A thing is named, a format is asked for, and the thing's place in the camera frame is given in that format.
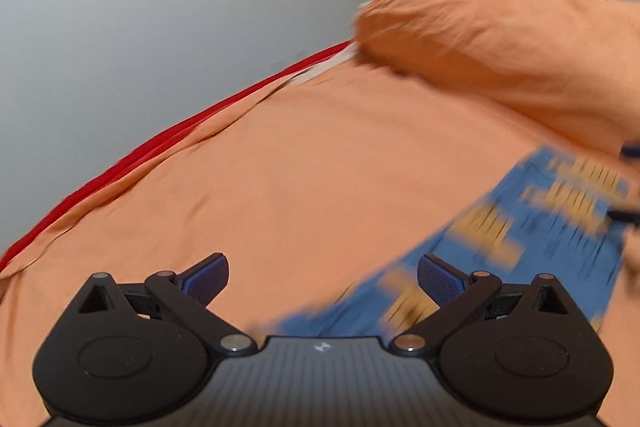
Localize red blanket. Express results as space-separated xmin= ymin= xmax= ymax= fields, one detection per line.
xmin=0 ymin=40 xmax=353 ymax=273

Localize white mattress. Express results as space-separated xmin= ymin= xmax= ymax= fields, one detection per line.
xmin=292 ymin=41 xmax=360 ymax=86

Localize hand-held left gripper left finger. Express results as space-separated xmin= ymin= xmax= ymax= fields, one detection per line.
xmin=71 ymin=252 xmax=259 ymax=356

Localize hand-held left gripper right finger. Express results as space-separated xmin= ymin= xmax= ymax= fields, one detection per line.
xmin=389 ymin=253 xmax=577 ymax=356

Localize orange pillow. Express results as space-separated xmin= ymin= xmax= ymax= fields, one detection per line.
xmin=354 ymin=0 xmax=640 ymax=160

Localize blue printed pants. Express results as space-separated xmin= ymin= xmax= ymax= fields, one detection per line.
xmin=260 ymin=145 xmax=635 ymax=339

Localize orange bed sheet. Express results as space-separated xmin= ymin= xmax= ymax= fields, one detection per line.
xmin=0 ymin=52 xmax=640 ymax=427

